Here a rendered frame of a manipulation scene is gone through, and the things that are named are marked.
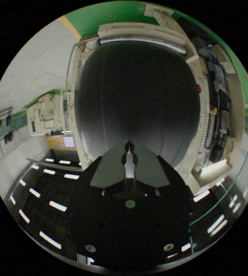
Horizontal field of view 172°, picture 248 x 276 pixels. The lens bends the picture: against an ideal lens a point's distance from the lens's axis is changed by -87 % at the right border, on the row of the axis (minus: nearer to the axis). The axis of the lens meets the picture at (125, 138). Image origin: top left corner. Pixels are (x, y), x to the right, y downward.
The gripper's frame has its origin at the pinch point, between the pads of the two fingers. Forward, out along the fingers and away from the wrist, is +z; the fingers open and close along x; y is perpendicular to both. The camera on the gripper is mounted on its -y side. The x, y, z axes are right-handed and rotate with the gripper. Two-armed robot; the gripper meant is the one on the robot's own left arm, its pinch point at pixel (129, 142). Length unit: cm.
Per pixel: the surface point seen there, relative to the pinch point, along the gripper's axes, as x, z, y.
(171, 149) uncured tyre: 8.1, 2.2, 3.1
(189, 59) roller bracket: 25.1, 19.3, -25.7
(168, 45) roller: 15.5, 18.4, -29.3
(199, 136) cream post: 36.6, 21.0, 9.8
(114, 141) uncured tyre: -2.4, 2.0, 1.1
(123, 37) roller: -1.0, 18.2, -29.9
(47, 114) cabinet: -370, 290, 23
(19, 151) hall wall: -1124, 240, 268
